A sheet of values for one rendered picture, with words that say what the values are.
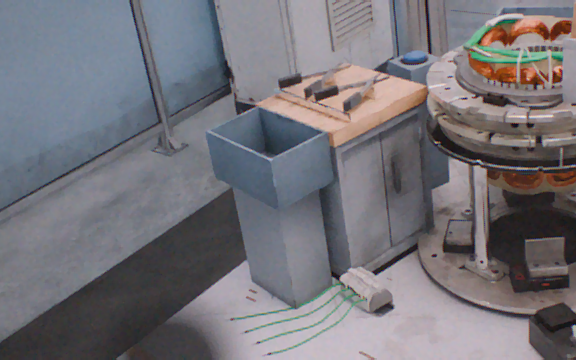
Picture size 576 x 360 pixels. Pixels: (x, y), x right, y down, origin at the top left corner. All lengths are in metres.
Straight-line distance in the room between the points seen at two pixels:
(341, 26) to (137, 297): 1.57
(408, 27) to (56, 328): 1.62
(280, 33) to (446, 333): 2.42
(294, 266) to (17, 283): 1.95
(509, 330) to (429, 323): 0.12
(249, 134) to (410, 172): 0.27
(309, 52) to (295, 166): 2.41
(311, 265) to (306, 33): 2.31
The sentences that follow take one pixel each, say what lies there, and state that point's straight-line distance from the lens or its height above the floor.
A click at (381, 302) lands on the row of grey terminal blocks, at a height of 0.80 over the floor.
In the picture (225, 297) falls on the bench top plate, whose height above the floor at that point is 0.78.
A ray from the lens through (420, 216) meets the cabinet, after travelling 1.43.
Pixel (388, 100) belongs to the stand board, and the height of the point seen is 1.06.
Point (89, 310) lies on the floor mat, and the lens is 2.85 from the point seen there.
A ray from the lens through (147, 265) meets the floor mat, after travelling 2.98.
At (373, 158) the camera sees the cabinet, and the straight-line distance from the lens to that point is 1.30.
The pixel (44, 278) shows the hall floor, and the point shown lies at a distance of 3.11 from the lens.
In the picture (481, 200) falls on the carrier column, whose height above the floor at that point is 0.94.
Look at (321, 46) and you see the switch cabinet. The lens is 3.65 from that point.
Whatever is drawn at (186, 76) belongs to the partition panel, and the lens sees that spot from 3.80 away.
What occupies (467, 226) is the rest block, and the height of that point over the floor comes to 0.84.
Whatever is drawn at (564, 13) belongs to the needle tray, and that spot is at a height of 1.05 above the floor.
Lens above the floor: 1.59
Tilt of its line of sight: 28 degrees down
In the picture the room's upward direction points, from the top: 10 degrees counter-clockwise
